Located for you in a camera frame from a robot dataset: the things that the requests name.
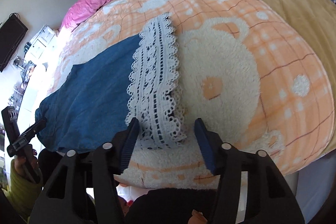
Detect left hand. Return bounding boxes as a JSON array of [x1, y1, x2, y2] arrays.
[[14, 144, 39, 179]]

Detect blue denim lace-hem pants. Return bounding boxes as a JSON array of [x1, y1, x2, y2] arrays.
[[35, 13, 186, 153]]

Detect black wall television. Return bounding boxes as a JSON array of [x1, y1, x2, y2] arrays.
[[0, 13, 28, 72]]

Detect right hand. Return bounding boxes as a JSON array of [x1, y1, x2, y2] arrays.
[[188, 210, 207, 224]]

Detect orange plaid bear blanket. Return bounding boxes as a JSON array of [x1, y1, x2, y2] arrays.
[[49, 0, 335, 189]]

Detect white drawer cabinet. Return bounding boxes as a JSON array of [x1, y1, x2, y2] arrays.
[[24, 25, 56, 65]]

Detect yellow-green sleeve forearm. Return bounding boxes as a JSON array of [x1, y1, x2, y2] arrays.
[[3, 160, 43, 222]]

